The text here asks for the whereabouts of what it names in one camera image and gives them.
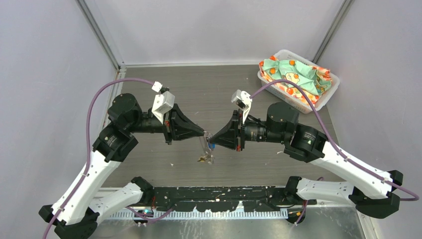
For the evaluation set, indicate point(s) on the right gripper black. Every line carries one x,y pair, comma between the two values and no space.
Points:
227,137

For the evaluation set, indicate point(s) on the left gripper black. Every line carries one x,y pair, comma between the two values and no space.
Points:
176,126

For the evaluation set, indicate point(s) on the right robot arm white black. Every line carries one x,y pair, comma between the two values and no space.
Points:
369,190

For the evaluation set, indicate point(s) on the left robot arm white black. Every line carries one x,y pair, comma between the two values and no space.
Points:
77,214

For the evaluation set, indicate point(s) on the white plastic basket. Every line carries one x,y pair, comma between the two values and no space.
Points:
290,94

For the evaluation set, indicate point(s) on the colourful printed cloth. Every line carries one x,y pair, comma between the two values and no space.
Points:
313,80

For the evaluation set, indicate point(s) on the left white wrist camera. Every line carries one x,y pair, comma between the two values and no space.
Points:
162,104

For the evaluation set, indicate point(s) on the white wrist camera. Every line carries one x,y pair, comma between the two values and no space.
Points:
162,104
243,101

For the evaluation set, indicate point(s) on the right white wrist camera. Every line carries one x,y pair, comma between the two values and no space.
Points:
243,101

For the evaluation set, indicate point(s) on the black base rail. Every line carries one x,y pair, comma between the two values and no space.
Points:
220,199

